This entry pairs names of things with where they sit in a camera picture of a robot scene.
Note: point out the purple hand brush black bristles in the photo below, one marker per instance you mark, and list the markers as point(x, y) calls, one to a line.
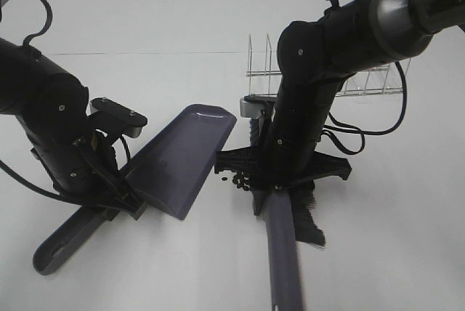
point(288, 220)

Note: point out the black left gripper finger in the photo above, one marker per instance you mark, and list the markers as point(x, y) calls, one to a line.
point(123, 198)
point(100, 214)

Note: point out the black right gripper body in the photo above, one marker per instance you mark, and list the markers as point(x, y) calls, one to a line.
point(267, 172)

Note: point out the pile of coffee beans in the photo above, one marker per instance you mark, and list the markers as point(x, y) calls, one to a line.
point(242, 180)

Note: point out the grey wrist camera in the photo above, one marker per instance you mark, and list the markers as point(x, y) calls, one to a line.
point(110, 117)
point(257, 105)

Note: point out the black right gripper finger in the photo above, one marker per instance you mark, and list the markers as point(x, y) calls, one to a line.
point(259, 198)

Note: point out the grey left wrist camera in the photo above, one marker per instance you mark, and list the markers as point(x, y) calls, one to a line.
point(110, 117)

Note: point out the purple plastic dustpan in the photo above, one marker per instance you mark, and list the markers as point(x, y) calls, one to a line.
point(168, 174)

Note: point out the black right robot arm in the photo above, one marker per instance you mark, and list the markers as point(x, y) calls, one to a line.
point(315, 60)

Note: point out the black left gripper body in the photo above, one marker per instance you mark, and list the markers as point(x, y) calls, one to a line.
point(79, 158)

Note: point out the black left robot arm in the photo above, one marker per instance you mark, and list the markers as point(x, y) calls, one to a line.
point(35, 89)

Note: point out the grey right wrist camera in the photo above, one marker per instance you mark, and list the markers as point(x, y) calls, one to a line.
point(257, 105)

